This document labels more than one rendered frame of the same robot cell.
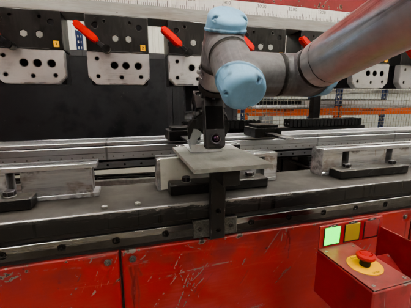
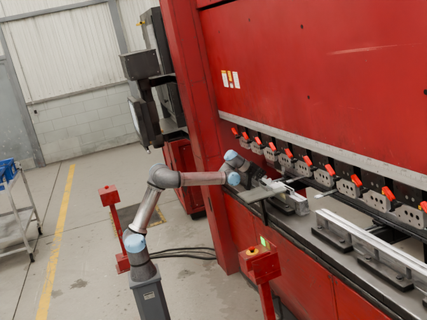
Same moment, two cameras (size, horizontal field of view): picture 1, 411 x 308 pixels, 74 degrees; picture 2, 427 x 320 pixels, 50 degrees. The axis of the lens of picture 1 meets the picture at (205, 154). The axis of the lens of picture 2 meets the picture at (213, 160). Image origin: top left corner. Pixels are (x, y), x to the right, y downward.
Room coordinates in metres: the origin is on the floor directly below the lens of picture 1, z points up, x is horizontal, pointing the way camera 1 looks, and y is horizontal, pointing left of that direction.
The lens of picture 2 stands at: (0.42, -2.69, 2.05)
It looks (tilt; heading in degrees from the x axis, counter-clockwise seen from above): 16 degrees down; 90
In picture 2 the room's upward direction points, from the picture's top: 12 degrees counter-clockwise
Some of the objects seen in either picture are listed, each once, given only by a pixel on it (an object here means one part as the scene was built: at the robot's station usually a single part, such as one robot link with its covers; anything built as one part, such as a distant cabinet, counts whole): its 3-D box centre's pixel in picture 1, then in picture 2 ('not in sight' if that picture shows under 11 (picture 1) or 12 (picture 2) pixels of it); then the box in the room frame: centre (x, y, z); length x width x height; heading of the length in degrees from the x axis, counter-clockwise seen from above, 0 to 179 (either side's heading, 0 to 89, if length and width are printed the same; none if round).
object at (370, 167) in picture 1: (369, 170); (331, 237); (0.94, -0.58, 0.89); 0.30 x 0.05 x 0.03; 106
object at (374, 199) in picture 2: not in sight; (381, 187); (1.09, -0.92, 1.26); 0.15 x 0.09 x 0.17; 106
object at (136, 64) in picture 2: not in sight; (148, 103); (0.01, 1.09, 1.53); 0.51 x 0.25 x 0.85; 103
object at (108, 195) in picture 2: not in sight; (118, 226); (-0.57, 1.33, 0.41); 0.25 x 0.20 x 0.83; 16
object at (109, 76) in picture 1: (118, 53); (260, 140); (0.76, 0.23, 1.26); 0.15 x 0.09 x 0.17; 106
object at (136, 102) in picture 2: not in sight; (142, 119); (-0.06, 1.02, 1.42); 0.45 x 0.12 x 0.36; 103
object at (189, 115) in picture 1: (200, 102); (279, 166); (0.82, 0.01, 1.13); 0.10 x 0.02 x 0.10; 106
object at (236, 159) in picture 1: (216, 156); (261, 192); (0.68, -0.03, 1.00); 0.26 x 0.18 x 0.01; 16
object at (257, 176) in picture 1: (219, 183); (279, 205); (0.78, -0.04, 0.89); 0.30 x 0.05 x 0.03; 106
